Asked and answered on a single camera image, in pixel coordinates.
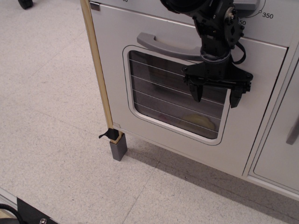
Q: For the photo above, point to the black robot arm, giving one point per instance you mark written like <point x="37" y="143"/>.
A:
<point x="217" y="24"/>

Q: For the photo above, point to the black base plate with screw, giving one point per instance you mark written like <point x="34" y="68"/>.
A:
<point x="31" y="215"/>

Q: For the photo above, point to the white oven door with window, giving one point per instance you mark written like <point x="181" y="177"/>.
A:
<point x="148" y="96"/>

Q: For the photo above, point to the grey temperature knob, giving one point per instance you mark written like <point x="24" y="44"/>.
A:
<point x="246" y="8"/>

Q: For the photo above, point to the white toy kitchen cabinet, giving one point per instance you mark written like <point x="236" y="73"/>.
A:
<point x="275" y="21"/>

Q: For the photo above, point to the grey oven door handle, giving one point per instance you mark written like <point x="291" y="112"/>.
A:
<point x="149" y="41"/>

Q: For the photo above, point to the yellow scalloped plate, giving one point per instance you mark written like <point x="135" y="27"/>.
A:
<point x="199" y="120"/>

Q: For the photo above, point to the white right cabinet door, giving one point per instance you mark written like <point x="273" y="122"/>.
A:
<point x="276" y="163"/>

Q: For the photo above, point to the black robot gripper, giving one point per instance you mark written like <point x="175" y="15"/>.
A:
<point x="220" y="75"/>

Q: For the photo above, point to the grey right door handle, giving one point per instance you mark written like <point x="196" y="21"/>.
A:
<point x="293" y="133"/>

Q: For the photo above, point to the black caster wheel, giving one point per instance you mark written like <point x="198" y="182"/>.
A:
<point x="26" y="4"/>

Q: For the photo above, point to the light wooden corner post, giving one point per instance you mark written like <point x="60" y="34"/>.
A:
<point x="86" y="10"/>

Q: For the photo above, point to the grey cabinet leg cap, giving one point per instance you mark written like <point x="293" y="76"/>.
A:
<point x="119" y="150"/>

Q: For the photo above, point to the aluminium frame rail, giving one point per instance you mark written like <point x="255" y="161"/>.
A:
<point x="8" y="199"/>

